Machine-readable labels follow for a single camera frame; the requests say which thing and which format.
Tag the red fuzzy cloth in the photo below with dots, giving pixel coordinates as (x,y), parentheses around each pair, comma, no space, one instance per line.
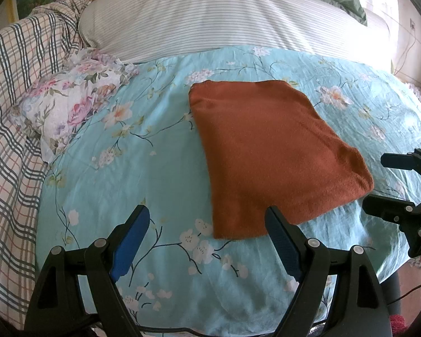
(400,324)

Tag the floral ruffled pillow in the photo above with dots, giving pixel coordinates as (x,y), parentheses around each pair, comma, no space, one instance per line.
(73,105)

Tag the grey bed leg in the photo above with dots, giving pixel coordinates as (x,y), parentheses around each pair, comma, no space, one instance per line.
(394,295)

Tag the orange knit sweater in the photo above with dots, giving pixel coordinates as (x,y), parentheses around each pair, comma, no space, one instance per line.
(266,147)

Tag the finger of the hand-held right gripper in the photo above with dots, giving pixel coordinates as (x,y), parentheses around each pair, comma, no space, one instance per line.
(403,160)
(386,207)

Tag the plaid blanket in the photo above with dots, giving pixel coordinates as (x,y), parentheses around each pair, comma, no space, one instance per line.
(14,147)

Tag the turquoise floral bed sheet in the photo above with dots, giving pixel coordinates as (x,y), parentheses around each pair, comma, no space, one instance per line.
(144,182)

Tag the white striped bolster pillow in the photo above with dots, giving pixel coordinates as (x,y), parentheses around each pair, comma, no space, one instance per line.
(214,14)

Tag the white wall outlet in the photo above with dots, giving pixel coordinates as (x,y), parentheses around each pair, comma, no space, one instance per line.
(413,24)

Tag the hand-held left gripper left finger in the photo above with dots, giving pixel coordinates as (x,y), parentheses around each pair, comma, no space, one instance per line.
(129,245)

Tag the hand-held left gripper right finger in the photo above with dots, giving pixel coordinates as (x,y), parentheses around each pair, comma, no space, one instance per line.
(284,245)

